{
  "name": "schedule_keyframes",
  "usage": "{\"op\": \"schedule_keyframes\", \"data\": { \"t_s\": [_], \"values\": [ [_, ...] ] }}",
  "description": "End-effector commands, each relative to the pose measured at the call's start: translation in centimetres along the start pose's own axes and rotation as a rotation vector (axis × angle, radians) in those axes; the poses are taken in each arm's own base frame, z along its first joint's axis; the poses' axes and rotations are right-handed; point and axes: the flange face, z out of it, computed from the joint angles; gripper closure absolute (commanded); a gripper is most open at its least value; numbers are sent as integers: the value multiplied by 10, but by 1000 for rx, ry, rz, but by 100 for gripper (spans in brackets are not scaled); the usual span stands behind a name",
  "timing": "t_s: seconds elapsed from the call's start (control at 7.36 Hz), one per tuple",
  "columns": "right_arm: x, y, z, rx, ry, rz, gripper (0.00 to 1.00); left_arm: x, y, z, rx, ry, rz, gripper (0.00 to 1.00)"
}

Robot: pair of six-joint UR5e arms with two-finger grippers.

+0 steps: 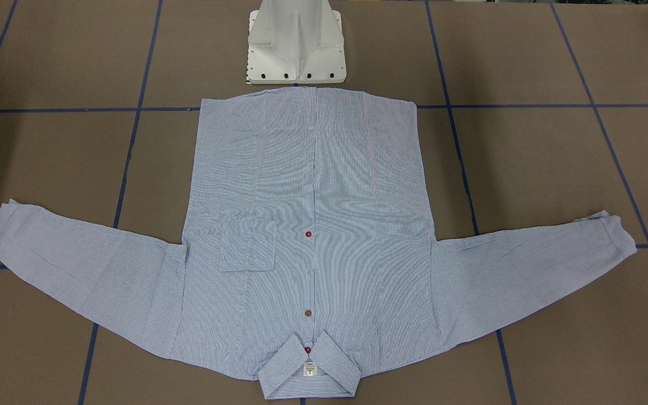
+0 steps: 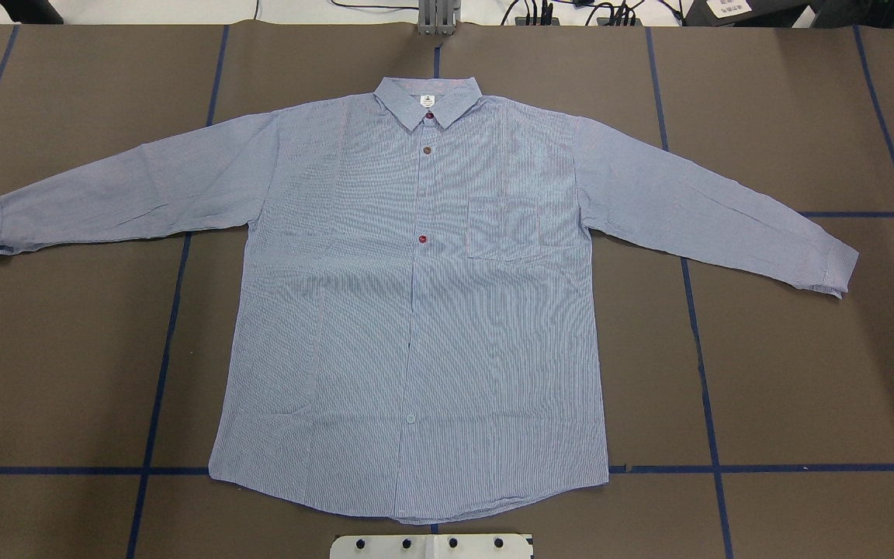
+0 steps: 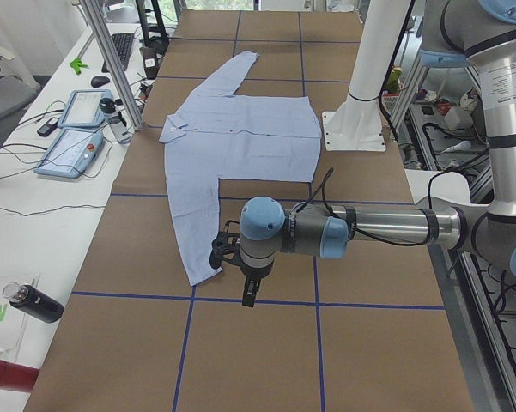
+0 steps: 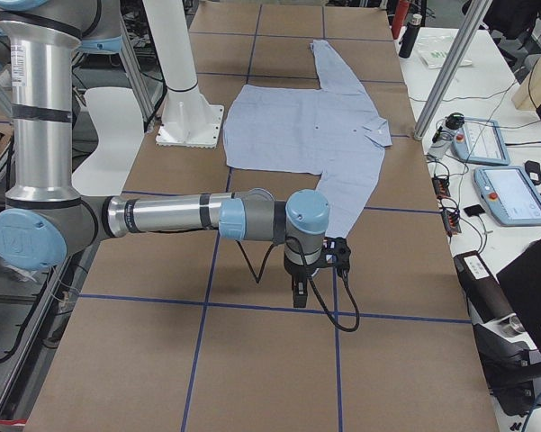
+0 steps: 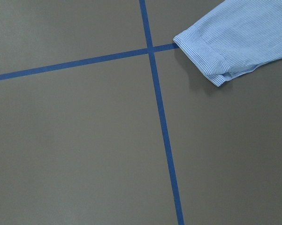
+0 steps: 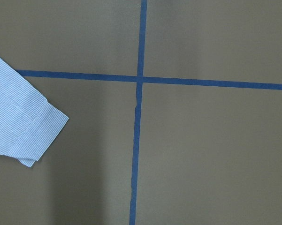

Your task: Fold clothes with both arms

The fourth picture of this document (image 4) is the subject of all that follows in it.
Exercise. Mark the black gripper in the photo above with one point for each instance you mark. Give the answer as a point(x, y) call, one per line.
point(295, 271)

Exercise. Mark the light blue striped shirt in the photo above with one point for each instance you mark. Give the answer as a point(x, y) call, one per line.
point(334, 132)

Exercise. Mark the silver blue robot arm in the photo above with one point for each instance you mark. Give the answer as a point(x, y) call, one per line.
point(46, 219)
point(43, 34)

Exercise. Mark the orange black circuit board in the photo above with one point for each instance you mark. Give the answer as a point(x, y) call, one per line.
point(449, 208)

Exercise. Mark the small black square pad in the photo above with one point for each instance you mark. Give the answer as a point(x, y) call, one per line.
point(474, 210)

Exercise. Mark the lower blue teach pendant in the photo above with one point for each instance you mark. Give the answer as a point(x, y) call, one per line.
point(508, 195)

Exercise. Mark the blue teach pendant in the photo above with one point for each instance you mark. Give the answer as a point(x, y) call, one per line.
point(480, 142)
point(508, 195)

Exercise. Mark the black monitor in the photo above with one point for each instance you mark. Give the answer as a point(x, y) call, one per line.
point(520, 281)

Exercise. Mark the upper blue teach pendant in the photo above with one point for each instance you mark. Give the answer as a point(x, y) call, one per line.
point(480, 142)

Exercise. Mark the white chair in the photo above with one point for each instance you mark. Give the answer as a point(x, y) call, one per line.
point(119, 125)

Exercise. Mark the black water bottle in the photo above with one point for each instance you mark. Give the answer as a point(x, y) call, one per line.
point(410, 35)

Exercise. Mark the white paper green print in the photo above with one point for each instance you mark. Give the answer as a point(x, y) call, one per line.
point(433, 50)

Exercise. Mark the red cylinder bottle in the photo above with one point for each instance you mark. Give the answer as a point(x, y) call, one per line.
point(401, 10)

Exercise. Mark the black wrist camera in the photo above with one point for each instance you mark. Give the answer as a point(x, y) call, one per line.
point(338, 254)

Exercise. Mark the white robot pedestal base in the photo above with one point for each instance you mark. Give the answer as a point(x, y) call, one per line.
point(187, 119)

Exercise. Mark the silver aluminium frame post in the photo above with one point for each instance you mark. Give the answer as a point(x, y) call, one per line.
point(464, 37)

